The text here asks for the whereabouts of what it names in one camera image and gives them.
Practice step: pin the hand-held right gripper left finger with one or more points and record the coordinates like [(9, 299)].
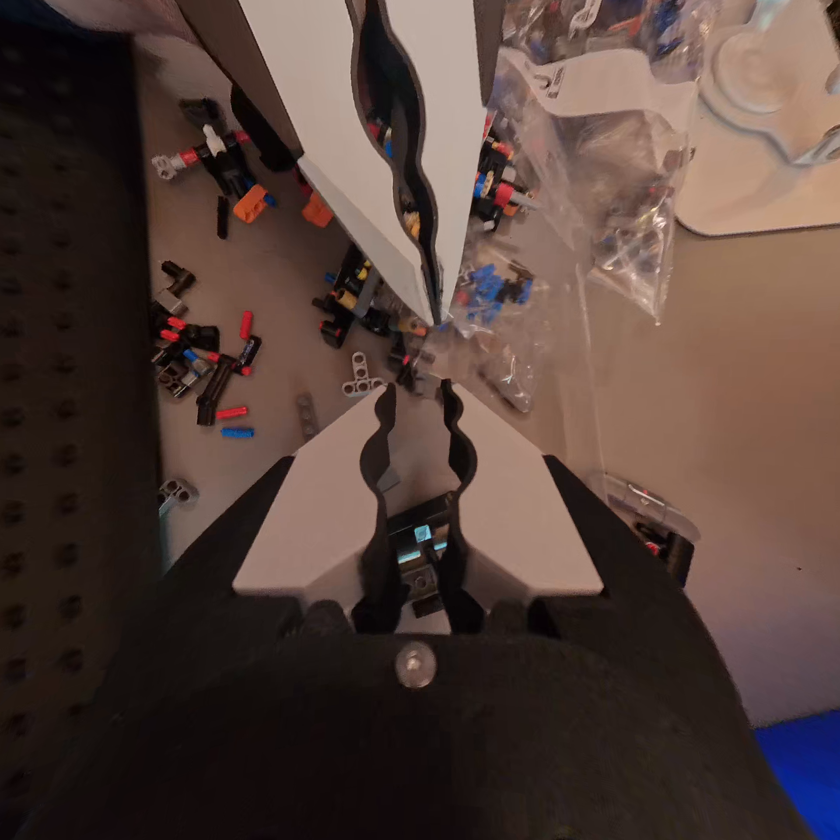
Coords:
[(308, 525)]

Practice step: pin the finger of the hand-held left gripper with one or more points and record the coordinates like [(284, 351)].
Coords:
[(453, 98), (302, 79)]

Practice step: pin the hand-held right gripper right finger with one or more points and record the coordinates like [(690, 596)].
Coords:
[(525, 525)]

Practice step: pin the black glossy lego piece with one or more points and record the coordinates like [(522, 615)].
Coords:
[(420, 518)]

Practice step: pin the grey lego connector assembly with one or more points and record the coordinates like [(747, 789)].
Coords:
[(676, 551)]

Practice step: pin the clear bag of pieces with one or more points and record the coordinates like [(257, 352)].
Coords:
[(623, 164)]

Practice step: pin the small clear bag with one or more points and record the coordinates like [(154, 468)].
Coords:
[(492, 341)]

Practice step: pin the dark grey curved lego panel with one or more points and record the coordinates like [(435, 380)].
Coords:
[(200, 113)]

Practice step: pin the black lego joint assembly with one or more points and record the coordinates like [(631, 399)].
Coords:
[(220, 161)]

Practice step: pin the lego gear assembly orange pieces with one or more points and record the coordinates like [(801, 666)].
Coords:
[(499, 190)]

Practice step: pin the dark grey narrow lego plate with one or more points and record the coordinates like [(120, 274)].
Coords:
[(306, 417)]

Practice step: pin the blue lego pin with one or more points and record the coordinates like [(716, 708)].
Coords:
[(237, 432)]

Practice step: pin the orange lego piece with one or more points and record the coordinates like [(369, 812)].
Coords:
[(249, 205), (318, 210)]

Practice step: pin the dark grey two-hole lego connector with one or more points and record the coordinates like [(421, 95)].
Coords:
[(178, 491)]

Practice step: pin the black lego axle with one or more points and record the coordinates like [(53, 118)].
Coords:
[(223, 220)]

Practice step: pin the light grey T-shaped lego beam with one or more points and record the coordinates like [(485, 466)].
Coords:
[(359, 387)]

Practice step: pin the black lego assembly yellow studs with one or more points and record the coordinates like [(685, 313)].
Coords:
[(348, 295)]

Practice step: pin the person's left hand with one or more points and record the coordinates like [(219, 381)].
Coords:
[(124, 14)]

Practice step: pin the wooden and white book stand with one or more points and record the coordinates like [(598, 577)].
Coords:
[(774, 184)]

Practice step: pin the blue plastic bin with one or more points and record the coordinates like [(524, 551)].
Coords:
[(807, 774)]

